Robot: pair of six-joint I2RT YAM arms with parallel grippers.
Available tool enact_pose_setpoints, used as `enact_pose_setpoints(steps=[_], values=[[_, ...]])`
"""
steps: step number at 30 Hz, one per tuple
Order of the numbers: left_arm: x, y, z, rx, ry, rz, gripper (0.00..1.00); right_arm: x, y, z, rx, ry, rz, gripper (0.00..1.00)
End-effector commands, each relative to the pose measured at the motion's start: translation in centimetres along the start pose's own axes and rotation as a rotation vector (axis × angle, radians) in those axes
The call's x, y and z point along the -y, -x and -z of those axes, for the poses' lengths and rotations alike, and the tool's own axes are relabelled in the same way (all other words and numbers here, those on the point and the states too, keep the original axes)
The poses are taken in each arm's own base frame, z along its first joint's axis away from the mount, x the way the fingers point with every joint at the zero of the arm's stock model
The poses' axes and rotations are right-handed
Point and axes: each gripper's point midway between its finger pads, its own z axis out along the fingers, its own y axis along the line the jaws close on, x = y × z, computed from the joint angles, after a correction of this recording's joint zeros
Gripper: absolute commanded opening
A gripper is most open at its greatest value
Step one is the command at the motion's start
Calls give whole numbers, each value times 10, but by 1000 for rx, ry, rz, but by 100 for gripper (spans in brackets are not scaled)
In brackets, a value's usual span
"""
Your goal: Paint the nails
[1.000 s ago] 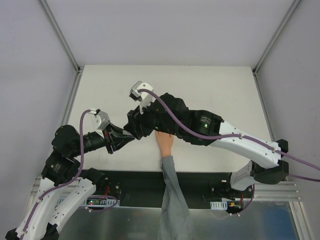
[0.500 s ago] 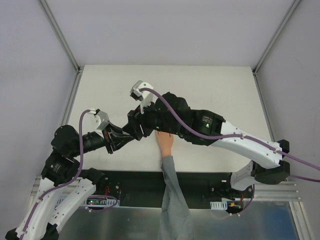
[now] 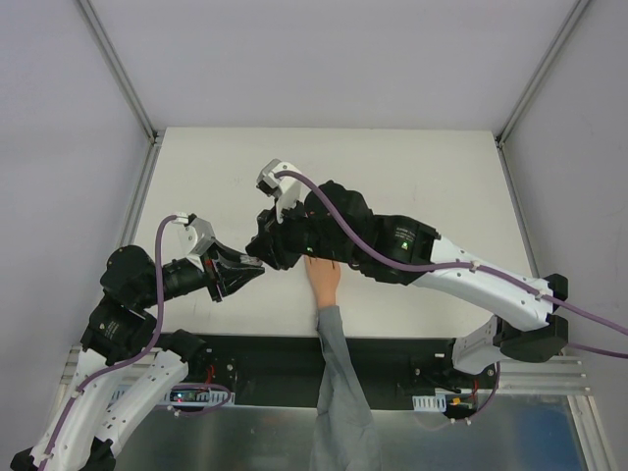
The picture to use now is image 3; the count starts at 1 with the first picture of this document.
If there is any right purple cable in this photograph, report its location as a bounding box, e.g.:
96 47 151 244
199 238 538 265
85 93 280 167
274 169 628 433

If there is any aluminium rail bar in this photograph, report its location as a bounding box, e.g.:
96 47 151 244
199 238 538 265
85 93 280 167
60 345 593 396

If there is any mannequin hand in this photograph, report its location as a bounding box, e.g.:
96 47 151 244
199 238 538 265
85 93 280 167
305 256 341 309

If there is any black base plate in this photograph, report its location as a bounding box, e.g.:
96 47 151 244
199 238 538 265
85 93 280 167
184 335 513 411

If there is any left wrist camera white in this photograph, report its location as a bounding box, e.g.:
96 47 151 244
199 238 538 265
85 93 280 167
174 213 216 270

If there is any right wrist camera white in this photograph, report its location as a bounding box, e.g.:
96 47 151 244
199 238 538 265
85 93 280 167
256 159 301 224

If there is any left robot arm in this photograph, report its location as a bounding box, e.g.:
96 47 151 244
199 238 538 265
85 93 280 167
10 241 265 470

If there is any right aluminium frame post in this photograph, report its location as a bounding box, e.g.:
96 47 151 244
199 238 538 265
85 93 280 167
496 0 594 149

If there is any left white cable duct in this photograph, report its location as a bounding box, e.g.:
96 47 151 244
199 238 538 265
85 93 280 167
160 388 236 407

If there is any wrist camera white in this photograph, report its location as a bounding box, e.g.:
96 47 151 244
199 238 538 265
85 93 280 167
174 213 216 270
256 159 301 224

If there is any white cable duct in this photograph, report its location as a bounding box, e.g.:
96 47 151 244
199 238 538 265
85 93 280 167
160 388 236 407
412 393 447 413

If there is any right white cable duct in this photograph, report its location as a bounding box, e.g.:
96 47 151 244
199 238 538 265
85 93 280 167
412 393 447 413

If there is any grey sleeve forearm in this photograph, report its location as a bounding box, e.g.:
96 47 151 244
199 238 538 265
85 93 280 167
309 305 383 470

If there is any purple cable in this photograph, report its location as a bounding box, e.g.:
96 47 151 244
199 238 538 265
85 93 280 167
274 169 628 433
41 214 232 471

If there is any left aluminium frame post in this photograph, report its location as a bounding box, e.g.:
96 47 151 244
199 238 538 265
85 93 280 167
75 0 159 144

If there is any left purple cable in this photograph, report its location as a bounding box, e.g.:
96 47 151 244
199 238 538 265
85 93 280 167
41 214 232 471

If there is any aluminium frame post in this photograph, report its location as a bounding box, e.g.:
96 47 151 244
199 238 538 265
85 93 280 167
496 0 594 149
75 0 159 144

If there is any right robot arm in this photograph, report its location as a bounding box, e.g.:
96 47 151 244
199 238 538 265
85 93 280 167
246 170 569 388

